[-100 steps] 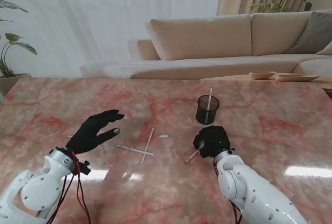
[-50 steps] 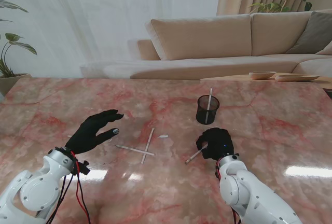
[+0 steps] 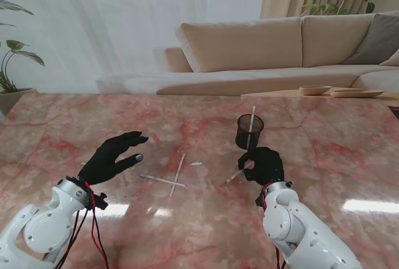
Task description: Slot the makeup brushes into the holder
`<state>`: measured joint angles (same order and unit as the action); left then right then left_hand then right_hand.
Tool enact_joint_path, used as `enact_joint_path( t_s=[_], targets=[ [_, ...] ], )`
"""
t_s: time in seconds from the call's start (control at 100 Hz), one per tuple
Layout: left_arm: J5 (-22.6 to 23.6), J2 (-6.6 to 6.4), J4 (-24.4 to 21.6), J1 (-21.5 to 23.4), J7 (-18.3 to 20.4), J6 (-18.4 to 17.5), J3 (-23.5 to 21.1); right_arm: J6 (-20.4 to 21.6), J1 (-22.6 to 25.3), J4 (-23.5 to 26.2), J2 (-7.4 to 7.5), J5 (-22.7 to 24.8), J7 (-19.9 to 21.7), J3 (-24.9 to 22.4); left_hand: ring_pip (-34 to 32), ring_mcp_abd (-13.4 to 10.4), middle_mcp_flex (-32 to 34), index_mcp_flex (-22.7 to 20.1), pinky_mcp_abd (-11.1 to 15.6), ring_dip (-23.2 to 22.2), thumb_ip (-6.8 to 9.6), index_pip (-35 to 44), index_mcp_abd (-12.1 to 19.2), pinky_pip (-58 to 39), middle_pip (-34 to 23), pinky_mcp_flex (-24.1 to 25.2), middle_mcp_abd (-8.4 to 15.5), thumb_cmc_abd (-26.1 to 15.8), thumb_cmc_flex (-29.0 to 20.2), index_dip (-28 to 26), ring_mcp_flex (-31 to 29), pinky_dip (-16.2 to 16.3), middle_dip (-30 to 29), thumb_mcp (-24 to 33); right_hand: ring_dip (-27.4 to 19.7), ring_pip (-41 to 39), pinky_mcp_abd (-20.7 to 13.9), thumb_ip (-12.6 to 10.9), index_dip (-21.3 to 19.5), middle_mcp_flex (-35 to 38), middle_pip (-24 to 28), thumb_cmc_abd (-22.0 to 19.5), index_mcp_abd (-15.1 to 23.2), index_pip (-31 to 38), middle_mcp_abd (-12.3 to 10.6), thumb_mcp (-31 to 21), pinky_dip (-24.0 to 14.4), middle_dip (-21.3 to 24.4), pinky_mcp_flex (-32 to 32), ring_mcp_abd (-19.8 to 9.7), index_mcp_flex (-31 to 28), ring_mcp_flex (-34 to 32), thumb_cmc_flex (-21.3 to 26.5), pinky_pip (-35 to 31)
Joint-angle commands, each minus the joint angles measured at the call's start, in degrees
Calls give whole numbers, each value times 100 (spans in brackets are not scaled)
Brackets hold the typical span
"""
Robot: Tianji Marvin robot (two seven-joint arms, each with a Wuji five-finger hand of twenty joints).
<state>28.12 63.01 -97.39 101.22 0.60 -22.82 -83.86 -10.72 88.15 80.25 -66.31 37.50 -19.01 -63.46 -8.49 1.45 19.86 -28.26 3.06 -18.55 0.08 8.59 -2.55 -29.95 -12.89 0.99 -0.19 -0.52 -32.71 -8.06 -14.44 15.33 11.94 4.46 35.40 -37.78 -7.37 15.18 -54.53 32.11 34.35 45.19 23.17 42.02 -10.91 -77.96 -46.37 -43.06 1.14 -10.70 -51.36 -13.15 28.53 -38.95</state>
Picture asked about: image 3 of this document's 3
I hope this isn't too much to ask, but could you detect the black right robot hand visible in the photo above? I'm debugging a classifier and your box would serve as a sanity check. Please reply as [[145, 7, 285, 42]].
[[238, 146, 286, 186]]

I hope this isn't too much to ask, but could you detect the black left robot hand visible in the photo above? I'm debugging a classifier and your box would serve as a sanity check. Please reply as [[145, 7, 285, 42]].
[[77, 131, 150, 186]]

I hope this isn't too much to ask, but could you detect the black mesh brush holder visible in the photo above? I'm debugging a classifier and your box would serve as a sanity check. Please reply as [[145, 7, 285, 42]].
[[235, 113, 265, 151]]

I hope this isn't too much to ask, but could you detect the wooden bowl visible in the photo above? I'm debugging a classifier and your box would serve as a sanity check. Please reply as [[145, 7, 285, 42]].
[[299, 85, 333, 97]]

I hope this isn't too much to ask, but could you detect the beige plant pot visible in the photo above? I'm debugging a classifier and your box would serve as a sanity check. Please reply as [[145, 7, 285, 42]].
[[0, 87, 39, 117]]

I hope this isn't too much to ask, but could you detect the flat wooden tray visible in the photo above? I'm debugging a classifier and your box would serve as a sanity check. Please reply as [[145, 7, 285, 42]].
[[330, 88, 385, 98]]

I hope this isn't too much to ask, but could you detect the beige sofa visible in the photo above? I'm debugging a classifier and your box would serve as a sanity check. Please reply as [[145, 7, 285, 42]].
[[95, 10, 399, 97]]

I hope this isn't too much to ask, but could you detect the large-leaf green plant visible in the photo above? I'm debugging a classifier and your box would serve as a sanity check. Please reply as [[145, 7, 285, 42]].
[[0, 0, 46, 93]]

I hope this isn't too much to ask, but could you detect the white sheer curtain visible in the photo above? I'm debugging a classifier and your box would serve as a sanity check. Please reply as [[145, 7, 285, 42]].
[[0, 0, 269, 94]]

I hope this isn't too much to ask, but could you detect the grey sofa cushion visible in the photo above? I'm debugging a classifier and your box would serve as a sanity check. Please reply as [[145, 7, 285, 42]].
[[344, 13, 399, 65]]

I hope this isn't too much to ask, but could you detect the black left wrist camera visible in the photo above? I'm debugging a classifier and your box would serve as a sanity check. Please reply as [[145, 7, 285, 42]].
[[92, 192, 108, 211]]

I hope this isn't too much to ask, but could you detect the red left arm cable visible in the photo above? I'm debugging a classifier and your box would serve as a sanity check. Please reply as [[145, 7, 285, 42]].
[[84, 181, 108, 268]]

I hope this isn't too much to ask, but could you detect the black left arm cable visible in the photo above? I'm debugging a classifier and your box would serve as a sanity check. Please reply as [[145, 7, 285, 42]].
[[55, 208, 90, 269]]

